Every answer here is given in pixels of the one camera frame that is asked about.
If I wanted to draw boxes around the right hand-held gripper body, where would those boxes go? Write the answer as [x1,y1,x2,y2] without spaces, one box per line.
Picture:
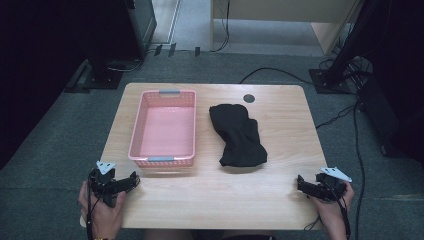
[314,166,353,203]

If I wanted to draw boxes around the black box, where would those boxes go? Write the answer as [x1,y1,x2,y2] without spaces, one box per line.
[357,78,424,159]

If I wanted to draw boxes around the dark grey cabinet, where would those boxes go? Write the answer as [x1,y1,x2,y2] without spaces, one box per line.
[124,0,158,59]

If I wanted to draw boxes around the black cloth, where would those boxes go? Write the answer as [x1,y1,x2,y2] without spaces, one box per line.
[208,103,269,168]

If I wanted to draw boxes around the pink plastic basket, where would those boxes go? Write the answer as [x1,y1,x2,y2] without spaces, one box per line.
[127,89,197,169]

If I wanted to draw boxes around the person's left hand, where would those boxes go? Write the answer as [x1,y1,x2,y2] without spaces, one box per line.
[77,181,128,238]

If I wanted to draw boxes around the long black floor cable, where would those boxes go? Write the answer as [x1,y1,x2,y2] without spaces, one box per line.
[239,67,356,96]

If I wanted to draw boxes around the left hand-held gripper cable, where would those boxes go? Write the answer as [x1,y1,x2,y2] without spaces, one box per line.
[85,171,101,240]

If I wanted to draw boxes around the hand-held gripper cable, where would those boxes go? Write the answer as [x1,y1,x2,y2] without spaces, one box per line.
[303,189,352,240]
[85,171,101,240]

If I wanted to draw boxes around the right hand-held gripper cable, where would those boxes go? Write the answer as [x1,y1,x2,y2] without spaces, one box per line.
[303,189,352,240]

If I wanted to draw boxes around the light wooden desk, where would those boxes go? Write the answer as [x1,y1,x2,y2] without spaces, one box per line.
[209,0,363,57]

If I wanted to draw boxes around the person's right hand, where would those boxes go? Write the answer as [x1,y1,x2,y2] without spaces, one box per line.
[308,182,355,228]

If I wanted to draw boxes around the black stand with square base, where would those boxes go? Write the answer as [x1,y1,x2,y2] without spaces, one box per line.
[308,0,381,95]

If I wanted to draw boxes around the black hanging cable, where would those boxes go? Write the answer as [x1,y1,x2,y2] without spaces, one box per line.
[210,0,232,53]

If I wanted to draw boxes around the black metal stand base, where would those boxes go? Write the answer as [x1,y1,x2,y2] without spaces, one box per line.
[64,59,125,94]

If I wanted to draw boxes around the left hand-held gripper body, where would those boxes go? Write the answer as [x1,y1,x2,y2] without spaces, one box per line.
[89,160,118,208]

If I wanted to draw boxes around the white cable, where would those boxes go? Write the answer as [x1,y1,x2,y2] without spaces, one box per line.
[107,57,145,73]

